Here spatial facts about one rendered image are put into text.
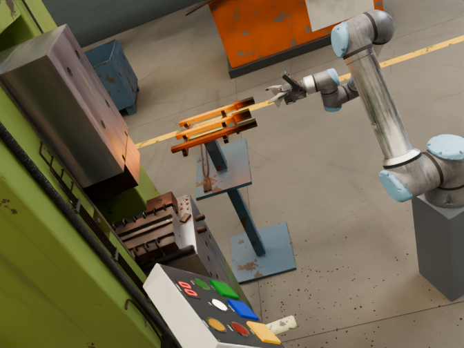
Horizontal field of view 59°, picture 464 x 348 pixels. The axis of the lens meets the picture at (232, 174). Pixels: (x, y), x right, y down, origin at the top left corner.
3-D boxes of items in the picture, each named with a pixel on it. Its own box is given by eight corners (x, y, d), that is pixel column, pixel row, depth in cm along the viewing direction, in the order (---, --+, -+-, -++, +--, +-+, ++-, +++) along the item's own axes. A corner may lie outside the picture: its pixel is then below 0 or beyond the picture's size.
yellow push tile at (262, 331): (264, 324, 114) (247, 320, 109) (282, 341, 108) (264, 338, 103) (261, 329, 114) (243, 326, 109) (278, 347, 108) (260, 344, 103)
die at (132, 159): (140, 154, 151) (128, 133, 146) (139, 185, 135) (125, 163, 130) (39, 195, 154) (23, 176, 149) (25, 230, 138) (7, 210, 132)
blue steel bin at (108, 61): (141, 86, 568) (116, 38, 526) (138, 112, 503) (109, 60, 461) (64, 117, 579) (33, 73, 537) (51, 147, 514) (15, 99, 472)
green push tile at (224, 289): (226, 283, 129) (210, 279, 124) (239, 297, 123) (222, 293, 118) (224, 288, 129) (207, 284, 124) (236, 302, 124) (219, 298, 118)
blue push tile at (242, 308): (245, 302, 121) (227, 298, 117) (259, 318, 115) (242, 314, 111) (242, 307, 121) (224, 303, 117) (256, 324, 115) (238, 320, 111)
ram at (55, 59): (129, 117, 157) (71, 16, 133) (124, 172, 126) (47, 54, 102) (32, 156, 159) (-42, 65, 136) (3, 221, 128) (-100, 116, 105)
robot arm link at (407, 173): (445, 190, 157) (372, 5, 148) (404, 208, 156) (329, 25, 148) (424, 185, 172) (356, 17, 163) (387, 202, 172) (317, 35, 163)
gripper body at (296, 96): (285, 105, 208) (308, 98, 206) (280, 91, 203) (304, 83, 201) (283, 99, 215) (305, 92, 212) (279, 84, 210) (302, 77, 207)
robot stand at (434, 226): (452, 252, 219) (449, 168, 184) (487, 279, 201) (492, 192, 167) (418, 272, 217) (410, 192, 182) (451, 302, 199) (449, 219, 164)
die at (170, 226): (179, 218, 172) (170, 204, 167) (181, 253, 156) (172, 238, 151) (88, 253, 175) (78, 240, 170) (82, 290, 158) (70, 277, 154)
